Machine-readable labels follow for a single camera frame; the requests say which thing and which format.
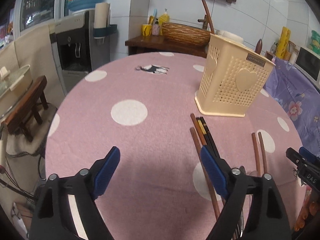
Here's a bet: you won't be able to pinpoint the pink polka dot tablecloth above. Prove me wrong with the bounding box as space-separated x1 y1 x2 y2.
44 51 308 240

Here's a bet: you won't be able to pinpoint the window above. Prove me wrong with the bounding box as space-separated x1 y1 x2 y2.
1 0 65 47

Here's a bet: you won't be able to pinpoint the white brown rice cooker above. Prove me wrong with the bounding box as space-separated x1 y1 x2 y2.
215 30 244 45

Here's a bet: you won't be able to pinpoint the cream pot with lid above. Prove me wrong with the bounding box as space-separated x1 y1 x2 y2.
0 64 33 118

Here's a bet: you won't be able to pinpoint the black chopstick yellow band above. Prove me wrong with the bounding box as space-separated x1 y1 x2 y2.
196 117 212 148

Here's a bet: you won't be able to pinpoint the woven basin sink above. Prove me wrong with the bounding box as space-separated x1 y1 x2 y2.
161 22 210 47

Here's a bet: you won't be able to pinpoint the dark wooden counter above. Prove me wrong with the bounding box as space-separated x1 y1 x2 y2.
125 36 207 58

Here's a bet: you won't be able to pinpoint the purple floral cloth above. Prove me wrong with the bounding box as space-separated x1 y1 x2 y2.
264 57 320 156

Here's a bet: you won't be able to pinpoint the cream perforated utensil holder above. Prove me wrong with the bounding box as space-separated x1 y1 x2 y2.
195 34 274 117

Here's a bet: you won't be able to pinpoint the yellow soap bottle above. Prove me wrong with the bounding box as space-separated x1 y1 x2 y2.
158 9 170 35

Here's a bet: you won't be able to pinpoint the right hand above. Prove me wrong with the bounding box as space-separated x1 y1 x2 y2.
293 186 319 232

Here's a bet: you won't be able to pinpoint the bamboo faucet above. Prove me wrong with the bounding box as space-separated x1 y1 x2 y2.
197 15 208 30

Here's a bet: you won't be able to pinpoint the yellow mug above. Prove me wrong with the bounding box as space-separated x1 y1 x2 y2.
142 24 152 37

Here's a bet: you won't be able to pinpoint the brown wooden chopstick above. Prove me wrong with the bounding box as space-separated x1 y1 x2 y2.
251 133 261 177
258 132 268 173
190 127 220 219
190 113 207 146

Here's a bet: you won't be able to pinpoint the water dispenser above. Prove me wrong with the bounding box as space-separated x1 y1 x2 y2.
54 9 110 94

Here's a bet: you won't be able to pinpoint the white microwave oven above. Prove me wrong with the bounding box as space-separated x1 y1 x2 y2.
295 47 319 88

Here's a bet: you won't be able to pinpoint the green stacked cups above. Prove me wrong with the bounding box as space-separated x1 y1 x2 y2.
307 30 320 54

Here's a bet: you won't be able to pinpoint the wooden stool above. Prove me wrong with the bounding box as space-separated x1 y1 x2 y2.
2 75 48 142

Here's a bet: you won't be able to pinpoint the wooden handled steel spoon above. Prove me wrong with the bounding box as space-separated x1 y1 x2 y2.
255 39 263 54

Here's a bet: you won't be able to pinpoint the yellow roll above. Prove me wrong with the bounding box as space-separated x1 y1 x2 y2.
275 27 291 59

